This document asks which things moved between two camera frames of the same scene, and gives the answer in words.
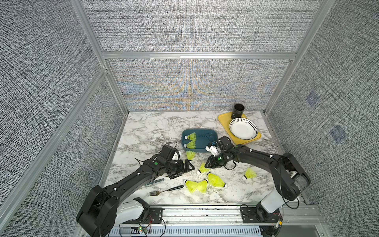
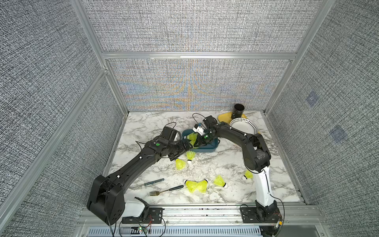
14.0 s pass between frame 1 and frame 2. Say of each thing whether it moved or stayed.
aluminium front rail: stayed
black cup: stayed
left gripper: moved
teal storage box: stayed
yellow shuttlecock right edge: stayed
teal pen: stayed
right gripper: moved
